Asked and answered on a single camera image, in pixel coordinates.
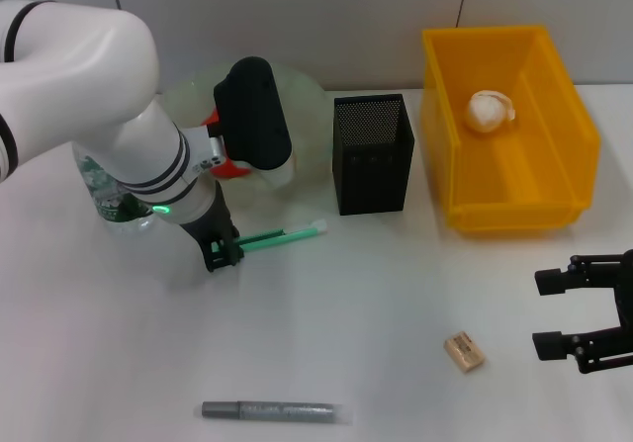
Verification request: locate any silver marker pen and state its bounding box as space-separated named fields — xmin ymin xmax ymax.
xmin=201 ymin=400 xmax=355 ymax=426

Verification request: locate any green utility knife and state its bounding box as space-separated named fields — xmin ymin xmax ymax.
xmin=210 ymin=219 xmax=327 ymax=258

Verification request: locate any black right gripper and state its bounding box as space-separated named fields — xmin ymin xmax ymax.
xmin=532 ymin=248 xmax=633 ymax=375

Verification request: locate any beige eraser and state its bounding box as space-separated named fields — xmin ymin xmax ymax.
xmin=443 ymin=329 xmax=487 ymax=375

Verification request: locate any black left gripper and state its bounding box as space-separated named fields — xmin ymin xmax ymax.
xmin=178 ymin=192 xmax=244 ymax=273

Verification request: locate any green glass fruit plate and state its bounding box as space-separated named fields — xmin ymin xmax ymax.
xmin=157 ymin=60 xmax=331 ymax=211

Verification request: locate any black mesh pen holder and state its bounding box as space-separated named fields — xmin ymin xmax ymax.
xmin=332 ymin=93 xmax=418 ymax=218

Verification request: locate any white paper ball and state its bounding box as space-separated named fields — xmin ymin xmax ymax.
xmin=465 ymin=89 xmax=519 ymax=134

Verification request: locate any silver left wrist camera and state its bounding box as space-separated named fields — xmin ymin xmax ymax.
xmin=212 ymin=56 xmax=294 ymax=187

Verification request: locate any yellow plastic bin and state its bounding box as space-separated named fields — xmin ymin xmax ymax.
xmin=421 ymin=25 xmax=603 ymax=238

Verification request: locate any orange fruit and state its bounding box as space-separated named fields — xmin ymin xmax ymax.
xmin=206 ymin=108 xmax=254 ymax=182

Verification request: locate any clear green-label water bottle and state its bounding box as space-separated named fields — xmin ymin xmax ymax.
xmin=72 ymin=139 xmax=159 ymax=238

